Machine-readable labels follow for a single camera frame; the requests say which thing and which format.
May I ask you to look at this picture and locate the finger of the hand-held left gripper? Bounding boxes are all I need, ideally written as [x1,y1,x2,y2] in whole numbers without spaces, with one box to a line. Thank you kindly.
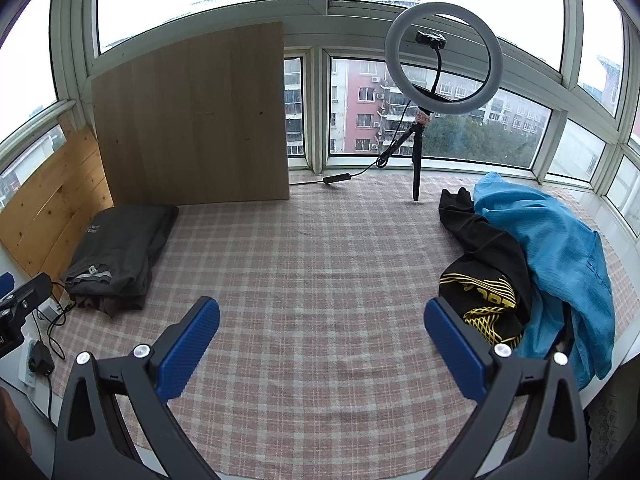
[0,272,54,311]

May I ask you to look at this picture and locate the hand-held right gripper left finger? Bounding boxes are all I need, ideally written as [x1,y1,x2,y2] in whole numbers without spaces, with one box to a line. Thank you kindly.
[52,296,221,480]

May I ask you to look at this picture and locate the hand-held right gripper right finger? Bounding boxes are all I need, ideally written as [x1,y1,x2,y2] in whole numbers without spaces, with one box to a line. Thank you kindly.
[423,297,592,480]

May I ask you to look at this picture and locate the black shirt with yellow print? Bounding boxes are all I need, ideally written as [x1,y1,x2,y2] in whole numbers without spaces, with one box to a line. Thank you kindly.
[438,187,534,349]

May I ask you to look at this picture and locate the folded dark grey clothes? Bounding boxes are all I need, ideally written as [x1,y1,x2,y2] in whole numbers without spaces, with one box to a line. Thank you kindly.
[61,204,180,318]

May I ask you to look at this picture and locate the person's left hand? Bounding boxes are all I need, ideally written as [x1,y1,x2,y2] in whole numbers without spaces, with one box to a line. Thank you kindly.
[0,389,32,461]

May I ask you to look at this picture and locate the white power strip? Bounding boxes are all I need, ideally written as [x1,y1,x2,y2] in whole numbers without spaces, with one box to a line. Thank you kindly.
[18,300,59,392]

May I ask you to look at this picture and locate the black power adapter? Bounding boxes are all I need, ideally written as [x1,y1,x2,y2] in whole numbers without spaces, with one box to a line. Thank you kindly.
[27,342,55,376]

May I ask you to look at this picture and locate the knotty pine wood panel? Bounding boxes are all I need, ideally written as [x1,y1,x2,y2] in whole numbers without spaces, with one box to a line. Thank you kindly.
[0,110,115,283]

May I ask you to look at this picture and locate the plaid blanket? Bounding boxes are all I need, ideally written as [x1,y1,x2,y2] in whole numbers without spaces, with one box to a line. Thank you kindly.
[49,170,640,467]

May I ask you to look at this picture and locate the blue garment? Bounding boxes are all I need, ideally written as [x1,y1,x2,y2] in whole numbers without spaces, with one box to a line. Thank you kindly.
[472,171,617,392]

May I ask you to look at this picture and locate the black tripod stand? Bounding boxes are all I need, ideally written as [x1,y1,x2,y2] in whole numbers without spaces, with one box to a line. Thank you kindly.
[379,87,437,203]

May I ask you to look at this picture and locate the light wooden board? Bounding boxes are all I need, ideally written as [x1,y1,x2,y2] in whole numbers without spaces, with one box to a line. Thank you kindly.
[91,21,292,209]

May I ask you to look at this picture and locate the black power cable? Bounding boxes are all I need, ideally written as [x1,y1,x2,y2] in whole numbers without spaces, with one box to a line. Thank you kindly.
[33,282,77,361]

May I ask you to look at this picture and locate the black cable with inline controller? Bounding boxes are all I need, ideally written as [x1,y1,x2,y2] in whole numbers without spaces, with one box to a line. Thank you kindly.
[290,102,418,187]

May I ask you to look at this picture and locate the white window frame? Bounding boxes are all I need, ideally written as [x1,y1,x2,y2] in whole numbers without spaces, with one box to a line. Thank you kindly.
[0,0,640,241]

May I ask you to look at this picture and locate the white ring light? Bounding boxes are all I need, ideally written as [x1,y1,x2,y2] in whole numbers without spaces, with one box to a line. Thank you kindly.
[384,1,504,120]

